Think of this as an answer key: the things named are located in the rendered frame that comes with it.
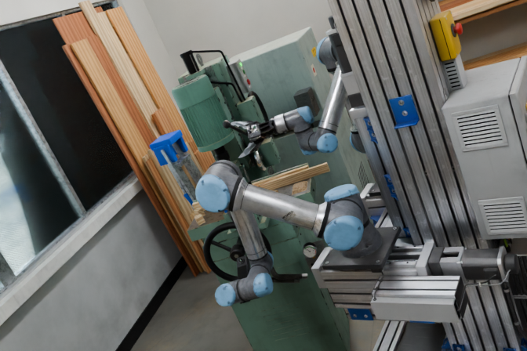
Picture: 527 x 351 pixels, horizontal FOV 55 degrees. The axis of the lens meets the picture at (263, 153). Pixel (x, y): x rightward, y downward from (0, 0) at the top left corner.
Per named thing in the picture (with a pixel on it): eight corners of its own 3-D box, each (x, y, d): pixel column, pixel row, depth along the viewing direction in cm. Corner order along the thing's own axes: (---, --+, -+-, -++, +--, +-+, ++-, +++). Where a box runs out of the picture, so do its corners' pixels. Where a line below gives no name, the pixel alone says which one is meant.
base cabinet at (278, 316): (266, 379, 256) (208, 264, 236) (277, 306, 310) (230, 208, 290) (351, 360, 245) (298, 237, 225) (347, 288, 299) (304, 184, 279)
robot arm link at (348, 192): (368, 208, 179) (356, 175, 175) (368, 228, 166) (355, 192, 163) (336, 217, 182) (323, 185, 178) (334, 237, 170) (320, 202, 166)
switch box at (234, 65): (238, 95, 252) (225, 66, 247) (241, 91, 261) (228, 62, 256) (249, 92, 250) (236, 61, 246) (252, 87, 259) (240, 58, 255)
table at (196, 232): (186, 253, 225) (179, 241, 223) (202, 220, 253) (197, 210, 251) (314, 213, 210) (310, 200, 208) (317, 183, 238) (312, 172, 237)
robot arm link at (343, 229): (368, 204, 165) (208, 157, 169) (368, 227, 151) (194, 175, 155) (357, 234, 170) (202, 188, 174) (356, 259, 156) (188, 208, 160)
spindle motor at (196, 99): (195, 157, 227) (165, 93, 218) (204, 144, 243) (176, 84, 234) (230, 144, 223) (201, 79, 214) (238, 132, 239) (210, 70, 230)
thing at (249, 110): (248, 133, 247) (236, 105, 243) (251, 127, 255) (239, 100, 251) (264, 127, 245) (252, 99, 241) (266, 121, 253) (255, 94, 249)
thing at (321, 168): (219, 207, 243) (216, 200, 242) (219, 205, 245) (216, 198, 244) (329, 171, 230) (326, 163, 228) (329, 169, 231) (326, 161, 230)
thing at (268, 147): (262, 168, 251) (253, 147, 247) (264, 163, 257) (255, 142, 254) (280, 162, 248) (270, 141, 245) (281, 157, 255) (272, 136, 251)
